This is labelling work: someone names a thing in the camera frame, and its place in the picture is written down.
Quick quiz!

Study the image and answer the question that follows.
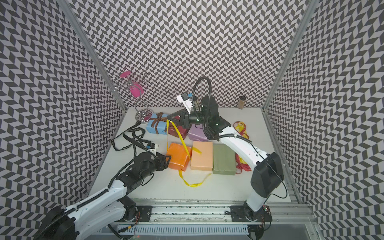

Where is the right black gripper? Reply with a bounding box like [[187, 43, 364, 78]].
[[167, 106, 210, 129]]

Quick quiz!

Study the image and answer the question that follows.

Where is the red gift box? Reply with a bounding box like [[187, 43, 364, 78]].
[[166, 120, 190, 140]]

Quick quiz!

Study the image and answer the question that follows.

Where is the purple gift box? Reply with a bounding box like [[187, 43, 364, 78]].
[[188, 125, 208, 142]]

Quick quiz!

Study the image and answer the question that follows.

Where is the blue gift box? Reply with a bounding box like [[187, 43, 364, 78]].
[[146, 112, 168, 135]]

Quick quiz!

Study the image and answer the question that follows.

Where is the black ribbon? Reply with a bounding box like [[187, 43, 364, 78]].
[[111, 121, 153, 152]]

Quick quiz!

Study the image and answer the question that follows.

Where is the orange gift box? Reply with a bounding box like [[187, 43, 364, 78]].
[[166, 143, 192, 172]]

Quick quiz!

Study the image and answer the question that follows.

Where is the peach gift box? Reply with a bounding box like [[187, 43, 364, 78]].
[[191, 141, 213, 171]]

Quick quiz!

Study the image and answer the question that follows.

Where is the yellow ribbon of peach box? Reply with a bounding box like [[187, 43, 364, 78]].
[[233, 122, 250, 166]]

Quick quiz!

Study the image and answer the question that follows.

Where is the red ribbon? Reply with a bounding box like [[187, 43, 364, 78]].
[[233, 120, 253, 175]]

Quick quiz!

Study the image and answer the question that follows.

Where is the green gift box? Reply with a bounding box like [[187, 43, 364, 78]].
[[213, 144, 236, 176]]

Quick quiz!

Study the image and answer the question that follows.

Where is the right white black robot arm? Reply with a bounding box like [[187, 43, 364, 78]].
[[167, 93, 284, 222]]

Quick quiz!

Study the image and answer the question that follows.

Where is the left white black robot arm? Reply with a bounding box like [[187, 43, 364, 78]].
[[34, 152, 171, 240]]

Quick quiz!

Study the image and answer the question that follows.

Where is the brown ribbon on blue box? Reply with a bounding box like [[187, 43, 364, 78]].
[[150, 112, 167, 135]]

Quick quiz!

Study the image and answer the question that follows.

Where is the silver pink jewelry stand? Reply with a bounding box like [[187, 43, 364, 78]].
[[112, 70, 154, 123]]

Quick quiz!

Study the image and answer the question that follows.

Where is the brown spice jar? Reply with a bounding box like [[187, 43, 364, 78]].
[[238, 96, 246, 110]]

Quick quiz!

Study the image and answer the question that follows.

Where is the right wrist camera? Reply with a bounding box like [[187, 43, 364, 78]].
[[177, 93, 197, 114]]

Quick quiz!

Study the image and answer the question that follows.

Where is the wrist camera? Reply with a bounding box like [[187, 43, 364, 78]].
[[177, 93, 197, 114], [147, 143, 159, 153]]

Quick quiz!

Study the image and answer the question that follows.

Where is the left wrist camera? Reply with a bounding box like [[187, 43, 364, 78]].
[[147, 143, 159, 153]]

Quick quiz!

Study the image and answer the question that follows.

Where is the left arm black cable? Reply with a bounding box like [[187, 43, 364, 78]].
[[130, 128, 151, 157]]

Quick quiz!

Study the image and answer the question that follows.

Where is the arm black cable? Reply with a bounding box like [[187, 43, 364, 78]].
[[130, 128, 151, 157], [191, 76, 213, 103]]

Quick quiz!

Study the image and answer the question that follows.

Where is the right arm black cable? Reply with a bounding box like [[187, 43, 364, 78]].
[[191, 76, 213, 103]]

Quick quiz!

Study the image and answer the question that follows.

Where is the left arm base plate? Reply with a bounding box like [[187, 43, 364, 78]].
[[121, 206, 153, 223]]

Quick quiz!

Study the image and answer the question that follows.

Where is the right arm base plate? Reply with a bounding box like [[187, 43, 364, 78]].
[[230, 205, 273, 223]]

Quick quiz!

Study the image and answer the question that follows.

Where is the aluminium front rail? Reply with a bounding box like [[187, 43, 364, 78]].
[[135, 199, 318, 225]]

